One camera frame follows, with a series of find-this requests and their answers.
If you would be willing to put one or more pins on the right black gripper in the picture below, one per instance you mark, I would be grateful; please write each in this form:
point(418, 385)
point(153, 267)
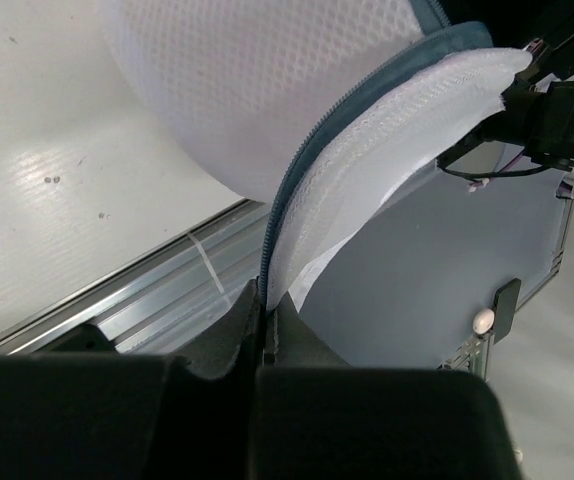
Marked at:
point(539, 105)

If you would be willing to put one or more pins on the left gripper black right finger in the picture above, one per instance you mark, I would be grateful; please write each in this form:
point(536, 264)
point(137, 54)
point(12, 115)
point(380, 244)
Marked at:
point(315, 418)

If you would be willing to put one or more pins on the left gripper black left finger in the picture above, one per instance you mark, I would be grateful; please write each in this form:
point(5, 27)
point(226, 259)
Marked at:
point(83, 411)

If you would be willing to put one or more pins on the grey-trimmed white mesh laundry bag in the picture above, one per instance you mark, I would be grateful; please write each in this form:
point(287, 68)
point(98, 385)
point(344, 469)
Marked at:
point(321, 109)

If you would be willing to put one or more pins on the black door latch with knob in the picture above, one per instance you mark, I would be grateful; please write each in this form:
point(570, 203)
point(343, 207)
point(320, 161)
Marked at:
point(499, 318)

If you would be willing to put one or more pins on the aluminium mounting rail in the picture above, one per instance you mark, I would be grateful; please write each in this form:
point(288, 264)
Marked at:
point(162, 299)

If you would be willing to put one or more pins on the white cable tie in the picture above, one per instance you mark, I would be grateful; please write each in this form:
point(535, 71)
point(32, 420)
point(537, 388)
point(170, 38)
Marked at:
point(210, 268)

